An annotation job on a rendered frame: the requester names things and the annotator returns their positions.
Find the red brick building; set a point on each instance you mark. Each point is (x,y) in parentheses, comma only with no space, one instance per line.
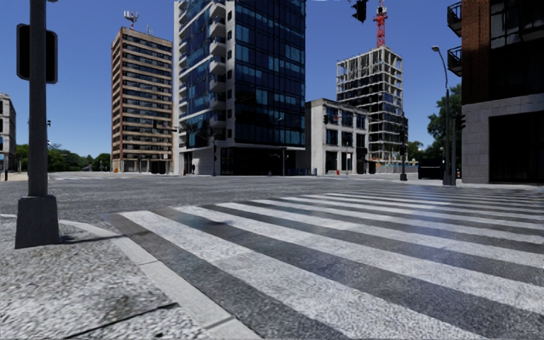
(501,93)

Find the dark bin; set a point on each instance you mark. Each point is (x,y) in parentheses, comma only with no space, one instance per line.
(430,169)

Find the pale concrete building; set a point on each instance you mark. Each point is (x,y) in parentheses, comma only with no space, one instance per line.
(335,136)

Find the pale stone building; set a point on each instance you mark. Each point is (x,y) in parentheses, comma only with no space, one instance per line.
(7,131)

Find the trees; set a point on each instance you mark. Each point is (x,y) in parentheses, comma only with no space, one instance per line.
(63,160)
(442,127)

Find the glass tower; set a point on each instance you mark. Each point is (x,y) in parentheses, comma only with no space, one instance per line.
(255,85)

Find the sign on a post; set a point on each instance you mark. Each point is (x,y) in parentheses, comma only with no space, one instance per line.
(347,163)

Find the traffic light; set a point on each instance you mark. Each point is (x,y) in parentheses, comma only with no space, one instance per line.
(455,148)
(360,9)
(37,127)
(403,157)

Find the brown concrete tower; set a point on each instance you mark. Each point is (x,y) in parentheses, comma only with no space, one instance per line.
(142,102)

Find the grey street lamp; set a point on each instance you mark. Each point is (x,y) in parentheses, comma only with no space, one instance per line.
(446,127)

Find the unfinished concrete tower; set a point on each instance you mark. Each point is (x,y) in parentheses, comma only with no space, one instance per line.
(374,102)

